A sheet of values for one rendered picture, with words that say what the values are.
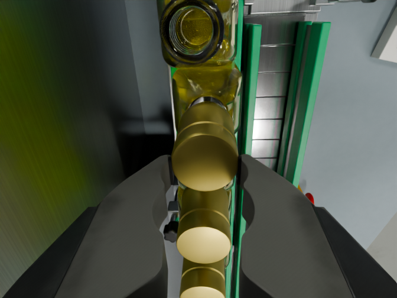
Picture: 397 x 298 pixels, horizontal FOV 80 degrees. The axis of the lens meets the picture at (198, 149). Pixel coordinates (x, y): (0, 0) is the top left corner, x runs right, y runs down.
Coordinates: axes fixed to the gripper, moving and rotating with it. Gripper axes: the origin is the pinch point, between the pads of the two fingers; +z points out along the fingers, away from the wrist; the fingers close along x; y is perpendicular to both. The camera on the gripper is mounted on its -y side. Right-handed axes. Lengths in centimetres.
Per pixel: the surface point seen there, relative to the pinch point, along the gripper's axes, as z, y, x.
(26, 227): 0.6, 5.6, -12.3
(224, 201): 2.2, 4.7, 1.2
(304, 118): 18.9, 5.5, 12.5
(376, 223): 40, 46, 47
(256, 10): 26.9, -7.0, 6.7
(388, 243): 115, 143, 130
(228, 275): 18.8, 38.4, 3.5
